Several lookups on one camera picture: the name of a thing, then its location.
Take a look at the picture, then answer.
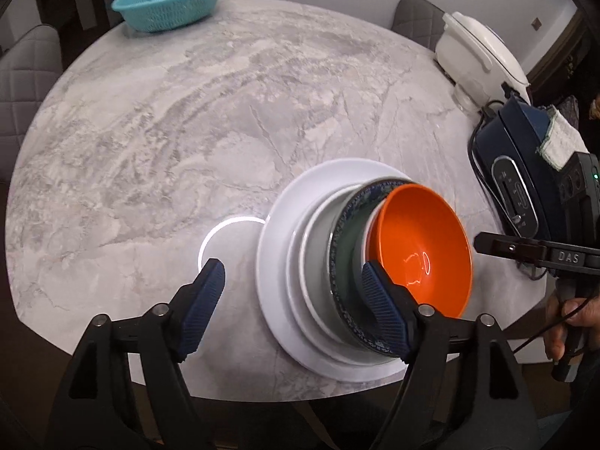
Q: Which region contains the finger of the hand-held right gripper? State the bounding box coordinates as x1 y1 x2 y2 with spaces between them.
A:
473 232 547 268

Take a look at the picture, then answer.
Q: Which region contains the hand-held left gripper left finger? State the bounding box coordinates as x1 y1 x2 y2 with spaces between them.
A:
44 258 227 450

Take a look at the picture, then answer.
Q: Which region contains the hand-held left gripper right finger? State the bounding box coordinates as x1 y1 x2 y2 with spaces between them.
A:
361 261 540 450

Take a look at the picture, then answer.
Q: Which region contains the white bowl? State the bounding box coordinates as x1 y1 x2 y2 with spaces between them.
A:
358 199 386 268

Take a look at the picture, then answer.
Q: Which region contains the blue patterned green bowl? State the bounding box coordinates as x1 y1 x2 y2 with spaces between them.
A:
327 178 416 354

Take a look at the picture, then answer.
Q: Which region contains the orange bowl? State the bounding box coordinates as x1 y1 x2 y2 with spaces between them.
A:
366 184 473 320

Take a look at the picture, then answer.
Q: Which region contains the small white deep plate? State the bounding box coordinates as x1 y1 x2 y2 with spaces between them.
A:
286 186 390 367
300 187 371 343

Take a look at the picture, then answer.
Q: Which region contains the large white plate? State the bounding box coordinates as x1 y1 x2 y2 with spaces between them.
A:
257 159 423 383

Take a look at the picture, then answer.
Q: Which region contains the person's right hand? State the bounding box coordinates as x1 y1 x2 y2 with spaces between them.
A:
544 286 600 362

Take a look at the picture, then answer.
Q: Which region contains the white dish towel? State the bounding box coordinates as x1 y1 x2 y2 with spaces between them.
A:
535 105 582 171

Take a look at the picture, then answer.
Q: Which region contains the navy blue electric cooker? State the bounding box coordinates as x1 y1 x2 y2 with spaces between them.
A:
469 95 570 240

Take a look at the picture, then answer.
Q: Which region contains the white and purple rice cooker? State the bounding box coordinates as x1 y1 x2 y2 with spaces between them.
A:
435 12 533 113

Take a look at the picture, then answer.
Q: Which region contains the dark grey chair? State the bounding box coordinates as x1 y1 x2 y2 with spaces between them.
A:
391 0 446 50

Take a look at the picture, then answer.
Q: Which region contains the grey quilted chair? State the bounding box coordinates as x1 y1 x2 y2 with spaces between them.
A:
0 24 64 183

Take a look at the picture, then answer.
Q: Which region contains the teal plastic colander basket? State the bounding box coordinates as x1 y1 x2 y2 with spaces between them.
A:
111 0 232 33

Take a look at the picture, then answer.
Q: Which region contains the thin black cable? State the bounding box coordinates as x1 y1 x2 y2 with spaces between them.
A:
513 297 594 354

